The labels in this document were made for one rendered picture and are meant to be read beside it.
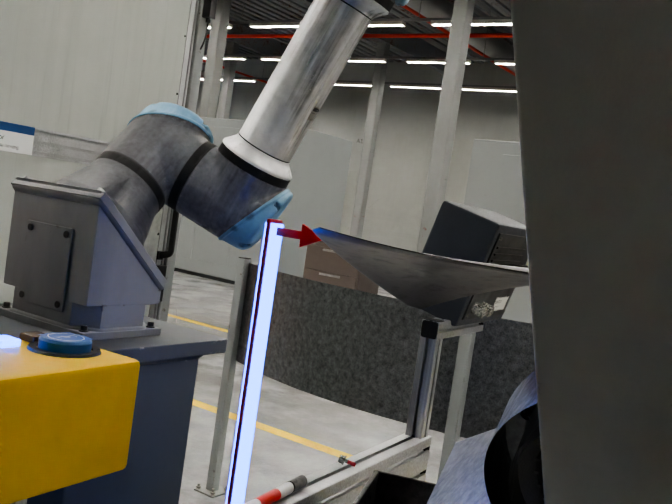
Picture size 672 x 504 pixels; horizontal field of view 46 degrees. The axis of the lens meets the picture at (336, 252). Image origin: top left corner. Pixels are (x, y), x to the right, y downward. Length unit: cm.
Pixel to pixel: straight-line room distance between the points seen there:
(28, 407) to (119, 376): 8
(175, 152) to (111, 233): 18
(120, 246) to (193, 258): 1031
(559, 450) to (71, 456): 34
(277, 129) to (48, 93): 143
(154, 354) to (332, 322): 174
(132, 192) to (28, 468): 60
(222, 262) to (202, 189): 985
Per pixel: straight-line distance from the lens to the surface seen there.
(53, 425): 60
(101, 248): 105
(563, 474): 50
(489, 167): 732
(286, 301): 293
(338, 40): 112
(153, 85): 278
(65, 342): 63
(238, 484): 87
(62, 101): 252
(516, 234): 143
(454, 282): 79
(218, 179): 114
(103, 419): 63
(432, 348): 130
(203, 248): 1124
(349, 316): 272
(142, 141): 117
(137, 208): 112
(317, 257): 771
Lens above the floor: 121
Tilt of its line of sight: 3 degrees down
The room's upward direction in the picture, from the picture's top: 8 degrees clockwise
